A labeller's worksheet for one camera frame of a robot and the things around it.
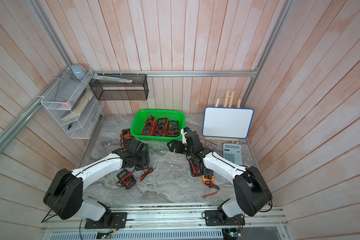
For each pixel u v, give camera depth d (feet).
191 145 2.17
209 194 2.68
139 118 3.62
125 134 3.41
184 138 2.26
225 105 2.89
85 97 2.80
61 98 2.49
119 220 2.40
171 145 2.51
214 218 2.40
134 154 2.25
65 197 1.40
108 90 3.45
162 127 3.52
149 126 3.44
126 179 2.74
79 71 2.73
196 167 2.89
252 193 1.42
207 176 2.81
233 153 3.15
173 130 3.50
